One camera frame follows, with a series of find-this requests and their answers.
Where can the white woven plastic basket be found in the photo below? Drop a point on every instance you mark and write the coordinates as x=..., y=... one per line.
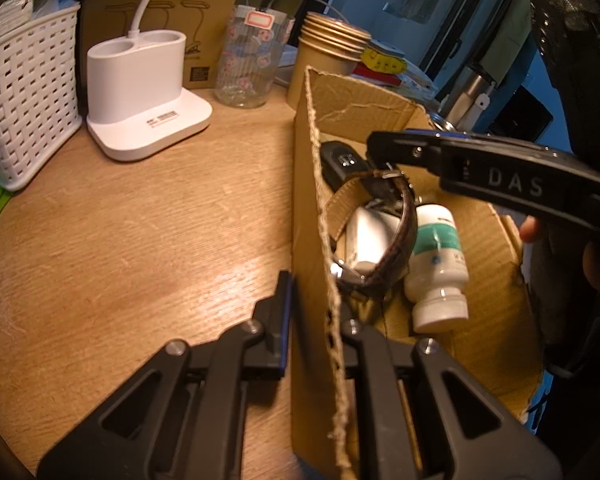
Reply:
x=27, y=105

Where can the cardboard box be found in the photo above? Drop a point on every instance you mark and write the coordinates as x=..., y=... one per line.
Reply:
x=485, y=280

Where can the green curtain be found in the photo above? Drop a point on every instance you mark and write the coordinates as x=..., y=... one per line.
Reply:
x=510, y=15

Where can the white plug charger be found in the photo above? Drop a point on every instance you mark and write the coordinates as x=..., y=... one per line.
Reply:
x=367, y=235

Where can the white desk lamp base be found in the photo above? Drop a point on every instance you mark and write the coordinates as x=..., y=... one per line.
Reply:
x=140, y=85

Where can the printed cardboard lamp carton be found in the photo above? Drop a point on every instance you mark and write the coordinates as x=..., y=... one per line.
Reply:
x=210, y=30

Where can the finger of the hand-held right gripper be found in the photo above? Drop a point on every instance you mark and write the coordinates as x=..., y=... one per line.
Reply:
x=500, y=140
x=505, y=177

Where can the glass jar with stickers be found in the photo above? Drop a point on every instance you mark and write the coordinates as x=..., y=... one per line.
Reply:
x=247, y=60

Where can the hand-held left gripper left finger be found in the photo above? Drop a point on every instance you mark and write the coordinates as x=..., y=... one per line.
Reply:
x=281, y=325

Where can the steel thermos bottle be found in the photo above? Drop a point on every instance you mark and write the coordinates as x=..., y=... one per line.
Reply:
x=467, y=97

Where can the red book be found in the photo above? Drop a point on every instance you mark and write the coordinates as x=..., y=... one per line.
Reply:
x=382, y=79

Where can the white tissue pack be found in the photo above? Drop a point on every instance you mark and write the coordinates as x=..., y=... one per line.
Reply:
x=5, y=15

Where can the black monitor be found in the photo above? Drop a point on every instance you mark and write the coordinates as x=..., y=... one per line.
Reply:
x=522, y=112

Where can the round metal lid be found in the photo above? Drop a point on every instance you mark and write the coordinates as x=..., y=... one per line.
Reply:
x=440, y=121

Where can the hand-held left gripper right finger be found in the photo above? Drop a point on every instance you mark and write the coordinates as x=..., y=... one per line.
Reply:
x=380, y=390

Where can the person's right forearm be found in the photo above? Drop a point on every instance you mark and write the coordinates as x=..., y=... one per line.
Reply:
x=575, y=320

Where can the stack of brown paper cups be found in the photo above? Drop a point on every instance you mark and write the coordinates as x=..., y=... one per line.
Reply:
x=320, y=60

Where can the white pill bottle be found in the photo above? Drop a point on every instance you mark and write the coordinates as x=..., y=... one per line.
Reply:
x=437, y=260

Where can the black car key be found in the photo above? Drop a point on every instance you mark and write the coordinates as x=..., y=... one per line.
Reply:
x=342, y=162

